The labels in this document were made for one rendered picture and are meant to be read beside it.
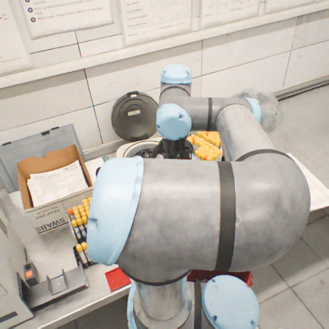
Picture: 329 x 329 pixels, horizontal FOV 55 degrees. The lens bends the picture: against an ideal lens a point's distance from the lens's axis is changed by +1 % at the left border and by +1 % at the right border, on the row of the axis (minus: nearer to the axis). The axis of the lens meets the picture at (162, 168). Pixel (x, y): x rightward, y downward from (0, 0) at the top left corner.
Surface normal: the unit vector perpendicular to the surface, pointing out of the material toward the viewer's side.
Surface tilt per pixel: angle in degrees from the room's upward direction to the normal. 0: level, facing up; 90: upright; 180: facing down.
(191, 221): 43
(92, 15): 87
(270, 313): 0
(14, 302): 90
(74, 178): 1
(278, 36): 90
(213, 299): 11
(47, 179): 1
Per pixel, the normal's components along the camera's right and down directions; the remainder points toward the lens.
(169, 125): -0.07, 0.69
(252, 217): 0.07, -0.09
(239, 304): 0.11, -0.71
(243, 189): -0.01, -0.56
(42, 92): 0.42, 0.59
